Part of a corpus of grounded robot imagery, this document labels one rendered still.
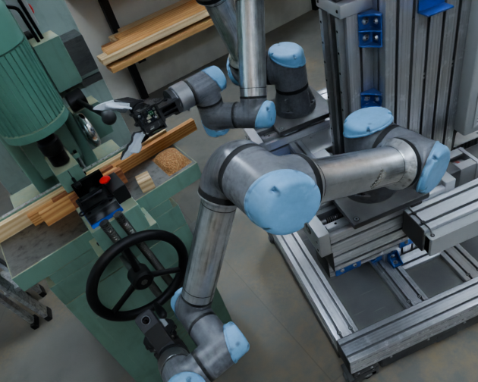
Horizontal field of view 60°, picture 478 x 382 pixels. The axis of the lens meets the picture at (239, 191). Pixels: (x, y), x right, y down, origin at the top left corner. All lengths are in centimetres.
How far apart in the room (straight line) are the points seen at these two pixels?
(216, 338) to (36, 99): 71
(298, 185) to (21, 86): 72
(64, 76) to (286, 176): 91
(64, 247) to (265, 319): 101
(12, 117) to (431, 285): 148
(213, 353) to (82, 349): 135
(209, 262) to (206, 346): 18
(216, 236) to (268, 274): 122
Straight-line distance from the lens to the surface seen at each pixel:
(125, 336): 158
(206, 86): 115
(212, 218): 84
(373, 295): 171
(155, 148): 139
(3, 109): 115
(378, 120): 105
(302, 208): 70
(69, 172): 127
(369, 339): 160
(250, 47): 115
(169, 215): 134
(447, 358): 185
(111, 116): 103
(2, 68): 112
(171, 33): 341
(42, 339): 238
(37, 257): 128
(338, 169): 79
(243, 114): 116
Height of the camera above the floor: 166
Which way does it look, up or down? 41 degrees down
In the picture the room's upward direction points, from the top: 18 degrees counter-clockwise
